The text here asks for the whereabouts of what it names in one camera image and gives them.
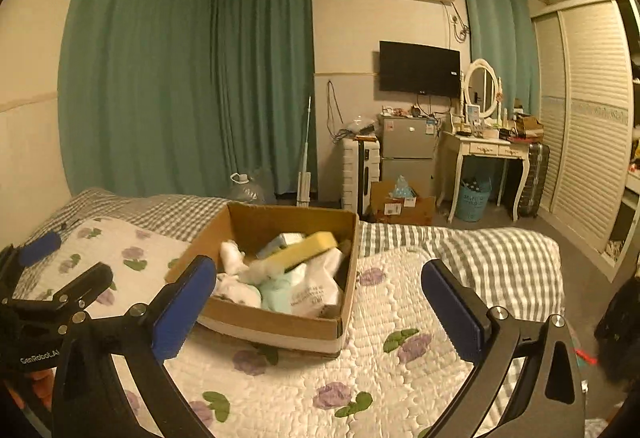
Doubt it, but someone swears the dark suitcase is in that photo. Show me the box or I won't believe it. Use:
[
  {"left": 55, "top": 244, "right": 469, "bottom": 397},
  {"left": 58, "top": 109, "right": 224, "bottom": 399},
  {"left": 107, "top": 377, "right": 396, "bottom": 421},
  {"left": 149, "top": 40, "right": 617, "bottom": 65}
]
[{"left": 518, "top": 143, "right": 550, "bottom": 217}]

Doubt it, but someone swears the white drawer cabinet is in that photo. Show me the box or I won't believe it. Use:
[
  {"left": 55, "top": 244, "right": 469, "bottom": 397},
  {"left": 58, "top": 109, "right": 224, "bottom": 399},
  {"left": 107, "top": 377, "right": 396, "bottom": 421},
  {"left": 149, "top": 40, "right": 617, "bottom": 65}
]
[{"left": 341, "top": 136, "right": 381, "bottom": 216}]

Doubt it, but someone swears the black wall television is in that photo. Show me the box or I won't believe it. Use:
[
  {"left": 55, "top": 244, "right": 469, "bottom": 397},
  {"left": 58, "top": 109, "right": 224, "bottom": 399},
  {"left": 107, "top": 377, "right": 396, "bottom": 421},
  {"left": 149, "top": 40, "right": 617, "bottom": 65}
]
[{"left": 378, "top": 41, "right": 461, "bottom": 98}]

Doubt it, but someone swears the blue tissue pack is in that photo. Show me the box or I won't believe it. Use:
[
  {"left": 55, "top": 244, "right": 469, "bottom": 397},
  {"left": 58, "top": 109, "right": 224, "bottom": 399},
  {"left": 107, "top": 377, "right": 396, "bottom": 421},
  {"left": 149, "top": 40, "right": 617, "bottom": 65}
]
[{"left": 256, "top": 232, "right": 306, "bottom": 259}]

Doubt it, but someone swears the white green wet wipes pack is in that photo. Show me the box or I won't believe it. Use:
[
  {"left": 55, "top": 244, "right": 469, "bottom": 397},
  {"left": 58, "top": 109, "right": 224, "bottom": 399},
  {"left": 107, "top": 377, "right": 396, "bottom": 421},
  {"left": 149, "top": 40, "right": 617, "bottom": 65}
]
[{"left": 258, "top": 247, "right": 345, "bottom": 318}]

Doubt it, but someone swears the white oval mirror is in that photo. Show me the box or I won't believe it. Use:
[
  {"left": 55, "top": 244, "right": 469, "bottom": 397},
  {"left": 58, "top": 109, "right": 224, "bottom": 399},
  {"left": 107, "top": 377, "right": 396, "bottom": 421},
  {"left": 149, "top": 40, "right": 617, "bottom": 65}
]
[{"left": 462, "top": 58, "right": 503, "bottom": 120}]

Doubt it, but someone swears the white louvered wardrobe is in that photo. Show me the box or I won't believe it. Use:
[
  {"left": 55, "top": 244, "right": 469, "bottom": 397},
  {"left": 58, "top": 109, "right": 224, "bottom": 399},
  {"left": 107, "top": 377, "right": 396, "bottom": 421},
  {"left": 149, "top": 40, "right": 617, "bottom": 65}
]
[{"left": 533, "top": 0, "right": 639, "bottom": 280}]

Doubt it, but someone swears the silver small refrigerator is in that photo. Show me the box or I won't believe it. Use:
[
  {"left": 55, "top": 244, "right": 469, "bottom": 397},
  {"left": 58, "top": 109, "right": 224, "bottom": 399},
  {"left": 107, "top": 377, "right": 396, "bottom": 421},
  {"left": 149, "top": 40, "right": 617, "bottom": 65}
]
[{"left": 380, "top": 115, "right": 437, "bottom": 197}]

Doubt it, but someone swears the white floral quilt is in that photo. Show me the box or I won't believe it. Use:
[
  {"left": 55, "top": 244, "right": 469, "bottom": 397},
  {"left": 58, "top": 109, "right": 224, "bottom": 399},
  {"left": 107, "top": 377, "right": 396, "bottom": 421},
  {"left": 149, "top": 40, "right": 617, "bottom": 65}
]
[{"left": 16, "top": 217, "right": 472, "bottom": 437}]

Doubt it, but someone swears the left hand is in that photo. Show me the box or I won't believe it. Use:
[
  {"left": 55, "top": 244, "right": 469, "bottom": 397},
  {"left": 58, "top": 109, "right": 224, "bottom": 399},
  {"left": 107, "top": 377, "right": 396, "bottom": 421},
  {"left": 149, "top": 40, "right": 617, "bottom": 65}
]
[{"left": 3, "top": 369, "right": 54, "bottom": 410}]

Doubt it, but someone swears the blue laundry basket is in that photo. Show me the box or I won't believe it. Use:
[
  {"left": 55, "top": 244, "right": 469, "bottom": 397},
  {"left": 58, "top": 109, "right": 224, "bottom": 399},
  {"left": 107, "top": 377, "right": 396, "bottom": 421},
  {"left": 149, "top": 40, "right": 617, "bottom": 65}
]
[{"left": 454, "top": 181, "right": 491, "bottom": 223}]

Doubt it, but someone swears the yellow sponge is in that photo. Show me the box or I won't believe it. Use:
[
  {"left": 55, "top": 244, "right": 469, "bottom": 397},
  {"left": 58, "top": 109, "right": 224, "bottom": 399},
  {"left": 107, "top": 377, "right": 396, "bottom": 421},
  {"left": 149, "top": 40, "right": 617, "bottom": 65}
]
[{"left": 264, "top": 231, "right": 337, "bottom": 276}]

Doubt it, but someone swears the white plush toy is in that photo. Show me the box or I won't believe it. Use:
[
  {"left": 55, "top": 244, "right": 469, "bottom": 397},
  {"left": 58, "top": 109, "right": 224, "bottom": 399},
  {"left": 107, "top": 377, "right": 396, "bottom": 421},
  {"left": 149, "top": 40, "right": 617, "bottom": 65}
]
[{"left": 213, "top": 240, "right": 270, "bottom": 308}]

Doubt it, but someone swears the green curtain right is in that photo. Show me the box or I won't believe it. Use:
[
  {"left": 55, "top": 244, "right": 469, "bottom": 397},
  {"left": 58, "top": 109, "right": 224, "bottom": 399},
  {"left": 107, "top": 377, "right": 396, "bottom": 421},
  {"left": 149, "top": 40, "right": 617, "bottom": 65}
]
[{"left": 465, "top": 0, "right": 540, "bottom": 115}]

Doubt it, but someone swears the green curtain left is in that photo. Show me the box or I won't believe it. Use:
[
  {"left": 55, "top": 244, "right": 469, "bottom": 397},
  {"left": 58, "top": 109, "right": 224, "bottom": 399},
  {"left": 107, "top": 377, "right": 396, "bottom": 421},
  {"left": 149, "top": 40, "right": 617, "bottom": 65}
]
[{"left": 58, "top": 0, "right": 314, "bottom": 197}]

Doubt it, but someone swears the brown floor cardboard box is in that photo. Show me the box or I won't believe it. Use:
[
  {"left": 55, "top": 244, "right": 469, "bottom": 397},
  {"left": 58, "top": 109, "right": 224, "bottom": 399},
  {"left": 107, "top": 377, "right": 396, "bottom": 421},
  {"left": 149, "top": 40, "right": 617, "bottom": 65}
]
[{"left": 368, "top": 180, "right": 436, "bottom": 226}]

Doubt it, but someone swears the white dressing table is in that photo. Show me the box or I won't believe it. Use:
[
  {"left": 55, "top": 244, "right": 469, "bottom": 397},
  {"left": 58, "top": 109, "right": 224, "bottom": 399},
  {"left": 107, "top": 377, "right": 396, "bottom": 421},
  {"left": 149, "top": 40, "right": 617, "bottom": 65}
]
[{"left": 437, "top": 131, "right": 530, "bottom": 224}]

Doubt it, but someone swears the grey checked bed sheet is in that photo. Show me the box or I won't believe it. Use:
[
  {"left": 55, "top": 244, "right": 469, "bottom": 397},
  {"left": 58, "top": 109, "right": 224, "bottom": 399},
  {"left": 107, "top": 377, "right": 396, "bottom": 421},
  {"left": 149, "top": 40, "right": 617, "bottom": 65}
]
[{"left": 21, "top": 188, "right": 565, "bottom": 320}]

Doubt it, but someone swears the green curtain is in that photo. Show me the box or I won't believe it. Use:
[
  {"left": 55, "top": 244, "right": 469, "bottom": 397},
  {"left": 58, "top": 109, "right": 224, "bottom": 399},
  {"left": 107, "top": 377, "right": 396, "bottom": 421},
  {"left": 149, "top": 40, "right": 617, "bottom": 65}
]
[
  {"left": 465, "top": 0, "right": 540, "bottom": 115},
  {"left": 58, "top": 0, "right": 314, "bottom": 197}
]

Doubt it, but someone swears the clear water jug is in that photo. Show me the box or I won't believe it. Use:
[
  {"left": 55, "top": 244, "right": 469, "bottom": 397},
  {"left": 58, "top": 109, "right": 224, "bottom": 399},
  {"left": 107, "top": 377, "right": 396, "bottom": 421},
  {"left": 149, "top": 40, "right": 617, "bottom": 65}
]
[{"left": 227, "top": 173, "right": 266, "bottom": 204}]

